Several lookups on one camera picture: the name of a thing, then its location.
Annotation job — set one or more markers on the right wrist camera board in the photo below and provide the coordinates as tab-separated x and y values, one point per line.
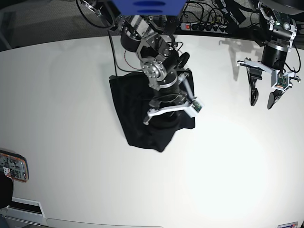
197	105

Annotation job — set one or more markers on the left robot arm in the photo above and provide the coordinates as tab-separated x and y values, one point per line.
276	35

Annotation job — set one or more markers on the small card at edge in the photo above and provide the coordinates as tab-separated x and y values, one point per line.
288	225

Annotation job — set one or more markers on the black power adapter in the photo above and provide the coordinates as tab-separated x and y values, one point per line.
171	24

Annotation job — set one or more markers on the black chair back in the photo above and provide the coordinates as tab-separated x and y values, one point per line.
6	190

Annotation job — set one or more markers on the blue plastic crate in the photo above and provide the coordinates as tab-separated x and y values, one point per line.
150	7

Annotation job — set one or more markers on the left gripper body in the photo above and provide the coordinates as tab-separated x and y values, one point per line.
272	62

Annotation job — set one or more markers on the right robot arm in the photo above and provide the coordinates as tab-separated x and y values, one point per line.
159	58

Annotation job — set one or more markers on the orange clear parts box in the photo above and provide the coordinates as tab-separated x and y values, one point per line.
14	166

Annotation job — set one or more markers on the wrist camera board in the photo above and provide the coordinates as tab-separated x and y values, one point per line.
197	105
281	82

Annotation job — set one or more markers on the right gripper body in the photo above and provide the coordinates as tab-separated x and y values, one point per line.
176	97

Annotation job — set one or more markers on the black T-shirt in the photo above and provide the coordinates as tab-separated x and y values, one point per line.
131	96

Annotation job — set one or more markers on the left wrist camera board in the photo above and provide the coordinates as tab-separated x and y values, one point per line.
281	82

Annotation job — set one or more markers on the white power strip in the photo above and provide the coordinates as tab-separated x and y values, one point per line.
204	27

